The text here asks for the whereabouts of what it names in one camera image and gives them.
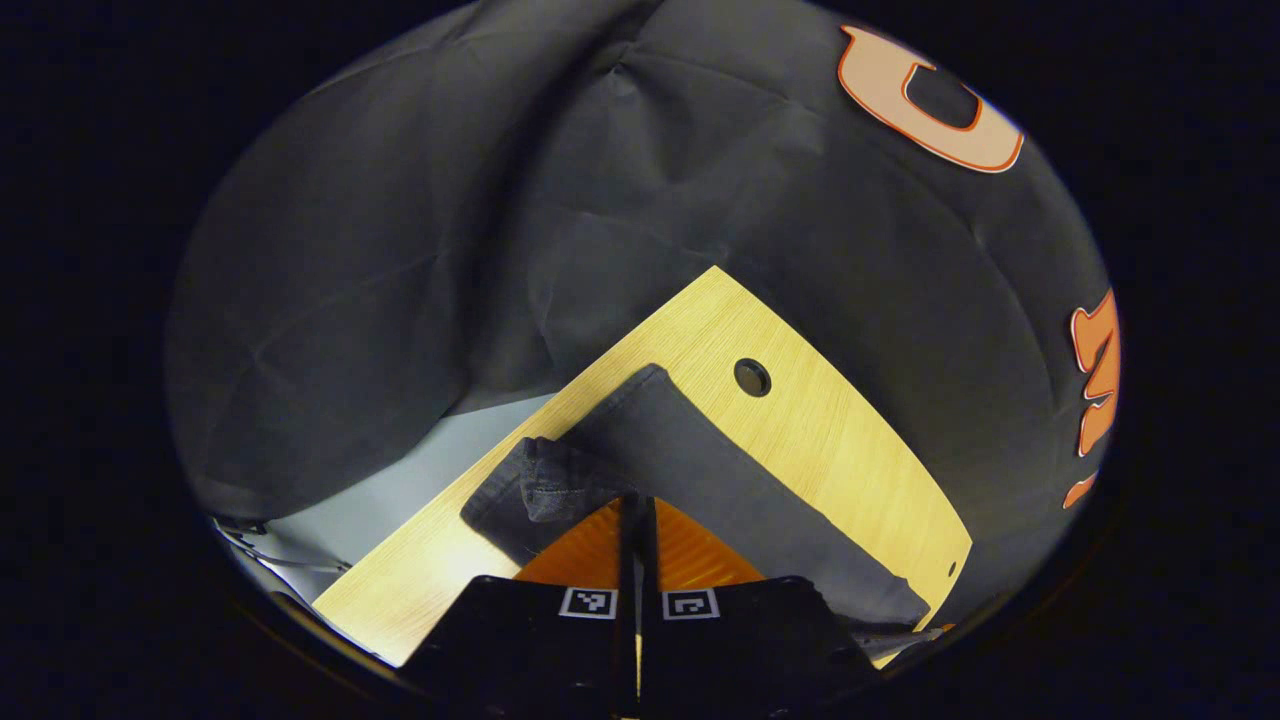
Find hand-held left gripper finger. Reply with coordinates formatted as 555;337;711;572
400;490;641;720
642;497;886;720

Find dark jeans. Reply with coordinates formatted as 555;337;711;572
460;363;931;631

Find thin metal frame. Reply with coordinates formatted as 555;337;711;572
212;515;351;601

